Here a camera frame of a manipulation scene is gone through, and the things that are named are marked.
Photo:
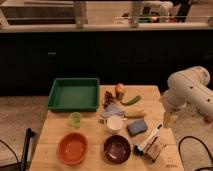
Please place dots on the green plastic cup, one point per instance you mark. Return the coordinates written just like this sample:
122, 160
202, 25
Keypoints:
75, 119

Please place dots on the green plastic tray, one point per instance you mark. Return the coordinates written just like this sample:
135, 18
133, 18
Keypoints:
74, 95

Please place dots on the grey blue cloth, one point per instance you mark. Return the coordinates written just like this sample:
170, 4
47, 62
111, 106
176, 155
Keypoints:
112, 109

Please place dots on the orange bowl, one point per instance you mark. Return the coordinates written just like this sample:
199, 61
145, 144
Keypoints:
72, 149

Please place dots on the yellow handled knife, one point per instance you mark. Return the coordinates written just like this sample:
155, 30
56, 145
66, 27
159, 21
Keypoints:
134, 114

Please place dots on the white cup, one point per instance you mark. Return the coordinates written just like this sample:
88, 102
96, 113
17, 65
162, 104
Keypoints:
115, 123

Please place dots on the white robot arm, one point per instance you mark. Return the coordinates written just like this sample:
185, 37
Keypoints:
187, 86

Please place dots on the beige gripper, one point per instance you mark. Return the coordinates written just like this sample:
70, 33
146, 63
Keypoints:
169, 119

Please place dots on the dark purple bowl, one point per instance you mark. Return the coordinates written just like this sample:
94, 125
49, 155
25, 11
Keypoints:
117, 149

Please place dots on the green cucumber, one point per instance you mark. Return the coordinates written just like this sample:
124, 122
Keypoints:
132, 101

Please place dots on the dark grape bunch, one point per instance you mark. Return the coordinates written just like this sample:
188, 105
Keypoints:
108, 98

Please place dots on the white handled brush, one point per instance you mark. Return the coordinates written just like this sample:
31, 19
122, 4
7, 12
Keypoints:
140, 149

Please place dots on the blue sponge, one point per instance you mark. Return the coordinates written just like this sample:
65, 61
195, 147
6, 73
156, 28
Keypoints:
137, 127

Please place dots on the black chair frame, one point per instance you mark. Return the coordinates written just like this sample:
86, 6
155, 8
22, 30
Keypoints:
21, 164

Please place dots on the orange yellow bottle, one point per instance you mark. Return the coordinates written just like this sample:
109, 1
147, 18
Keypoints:
119, 91

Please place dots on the brown striped box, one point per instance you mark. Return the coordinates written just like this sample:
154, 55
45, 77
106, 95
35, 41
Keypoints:
155, 149

